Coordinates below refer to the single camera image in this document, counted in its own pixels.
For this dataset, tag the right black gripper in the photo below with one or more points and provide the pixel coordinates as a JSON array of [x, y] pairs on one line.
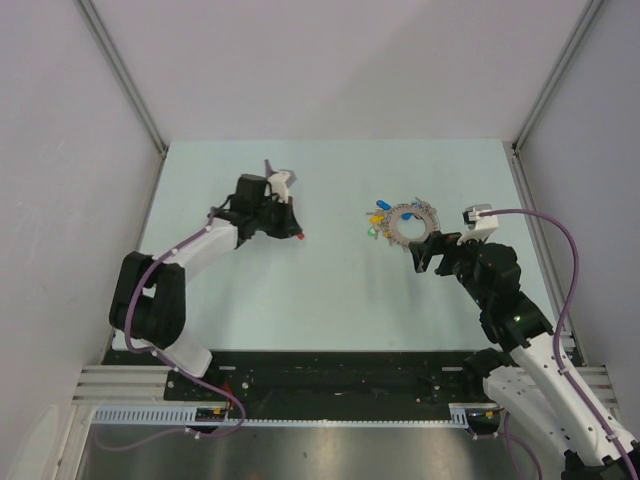
[[437, 244]]

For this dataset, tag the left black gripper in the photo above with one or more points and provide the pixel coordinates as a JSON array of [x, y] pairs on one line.
[[288, 226]]

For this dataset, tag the silver disc keyring with keys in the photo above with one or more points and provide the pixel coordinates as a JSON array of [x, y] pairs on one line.
[[403, 223]]

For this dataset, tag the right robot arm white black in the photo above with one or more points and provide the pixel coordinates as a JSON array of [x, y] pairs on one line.
[[525, 372]]

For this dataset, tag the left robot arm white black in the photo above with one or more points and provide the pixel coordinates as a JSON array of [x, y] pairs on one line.
[[149, 305]]

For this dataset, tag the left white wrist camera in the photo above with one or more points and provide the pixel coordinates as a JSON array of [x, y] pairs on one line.
[[280, 182]]

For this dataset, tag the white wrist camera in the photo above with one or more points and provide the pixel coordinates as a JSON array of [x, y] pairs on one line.
[[280, 182], [481, 223]]

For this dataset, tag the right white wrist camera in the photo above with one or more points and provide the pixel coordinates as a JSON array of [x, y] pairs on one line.
[[481, 223]]

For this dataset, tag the right aluminium corner post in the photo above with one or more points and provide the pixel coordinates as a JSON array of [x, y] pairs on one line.
[[568, 53]]

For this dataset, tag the aluminium corner post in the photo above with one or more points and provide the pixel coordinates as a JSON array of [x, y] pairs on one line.
[[113, 58], [568, 53]]

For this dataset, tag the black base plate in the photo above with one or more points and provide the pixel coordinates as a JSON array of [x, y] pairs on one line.
[[433, 377]]

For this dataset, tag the white slotted cable duct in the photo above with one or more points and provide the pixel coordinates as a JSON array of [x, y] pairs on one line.
[[456, 416]]

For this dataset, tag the left aluminium corner post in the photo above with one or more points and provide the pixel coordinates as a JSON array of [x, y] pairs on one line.
[[113, 58]]

